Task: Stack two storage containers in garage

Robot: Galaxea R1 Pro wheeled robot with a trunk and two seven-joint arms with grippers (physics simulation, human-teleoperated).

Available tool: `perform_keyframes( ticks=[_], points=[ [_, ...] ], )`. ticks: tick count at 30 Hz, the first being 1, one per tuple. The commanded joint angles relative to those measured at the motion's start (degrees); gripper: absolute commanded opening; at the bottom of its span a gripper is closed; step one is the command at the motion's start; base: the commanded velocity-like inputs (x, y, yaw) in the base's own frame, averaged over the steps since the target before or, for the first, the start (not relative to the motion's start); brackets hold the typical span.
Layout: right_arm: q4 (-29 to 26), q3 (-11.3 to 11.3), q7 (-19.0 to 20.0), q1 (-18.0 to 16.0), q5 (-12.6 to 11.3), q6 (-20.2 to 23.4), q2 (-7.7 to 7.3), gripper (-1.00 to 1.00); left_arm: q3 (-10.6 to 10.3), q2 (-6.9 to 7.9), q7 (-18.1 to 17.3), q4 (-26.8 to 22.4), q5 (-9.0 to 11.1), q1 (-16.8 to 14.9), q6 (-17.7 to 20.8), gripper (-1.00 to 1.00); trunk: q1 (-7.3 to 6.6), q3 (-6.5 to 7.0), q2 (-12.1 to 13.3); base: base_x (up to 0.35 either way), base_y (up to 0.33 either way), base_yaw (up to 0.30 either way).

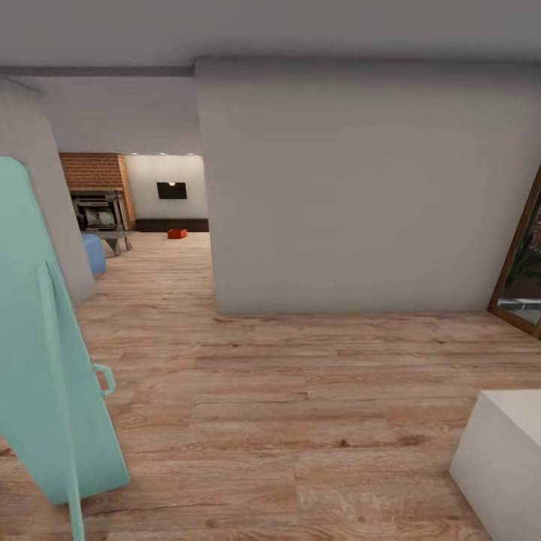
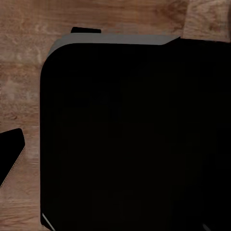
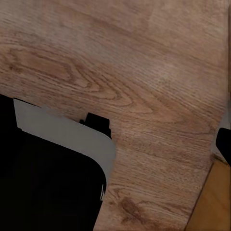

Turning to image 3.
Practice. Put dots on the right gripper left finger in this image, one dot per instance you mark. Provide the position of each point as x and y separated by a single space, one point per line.
11 144

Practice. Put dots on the door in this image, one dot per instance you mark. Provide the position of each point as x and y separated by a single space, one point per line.
213 209

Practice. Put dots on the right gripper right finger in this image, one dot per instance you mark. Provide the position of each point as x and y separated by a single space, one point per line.
223 142

